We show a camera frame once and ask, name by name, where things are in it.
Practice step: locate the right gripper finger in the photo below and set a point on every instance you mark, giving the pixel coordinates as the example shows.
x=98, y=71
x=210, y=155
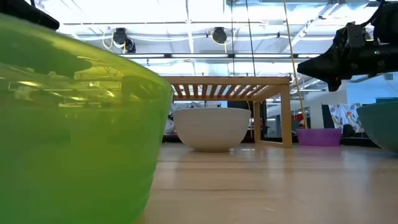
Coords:
x=320, y=67

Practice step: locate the large teal bowl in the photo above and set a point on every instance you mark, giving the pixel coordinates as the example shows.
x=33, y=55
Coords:
x=381, y=124

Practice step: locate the small purple bowl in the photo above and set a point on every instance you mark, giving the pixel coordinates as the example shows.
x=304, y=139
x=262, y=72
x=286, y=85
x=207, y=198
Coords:
x=318, y=137

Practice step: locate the large white bowl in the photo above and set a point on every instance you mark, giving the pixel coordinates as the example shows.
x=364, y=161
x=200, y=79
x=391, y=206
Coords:
x=211, y=130

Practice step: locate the small translucent green bowl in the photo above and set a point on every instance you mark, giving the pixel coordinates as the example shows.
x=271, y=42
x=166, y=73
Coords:
x=77, y=140

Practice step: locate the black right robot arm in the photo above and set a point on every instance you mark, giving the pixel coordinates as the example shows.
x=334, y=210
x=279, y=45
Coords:
x=385, y=21

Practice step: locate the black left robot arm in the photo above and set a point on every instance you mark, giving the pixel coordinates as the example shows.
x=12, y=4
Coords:
x=28, y=14

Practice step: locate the wooden slatted shelf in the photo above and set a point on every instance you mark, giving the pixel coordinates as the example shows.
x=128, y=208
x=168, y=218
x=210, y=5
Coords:
x=224, y=81

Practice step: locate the colourful patterned cloth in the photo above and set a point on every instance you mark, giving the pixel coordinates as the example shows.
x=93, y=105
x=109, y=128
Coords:
x=345, y=115

